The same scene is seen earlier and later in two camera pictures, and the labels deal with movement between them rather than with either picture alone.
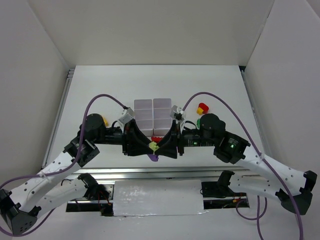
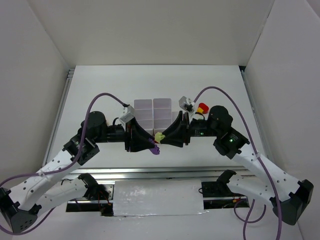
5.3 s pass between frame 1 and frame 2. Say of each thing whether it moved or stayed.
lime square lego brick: moved
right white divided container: stayed
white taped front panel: stayed
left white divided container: stayed
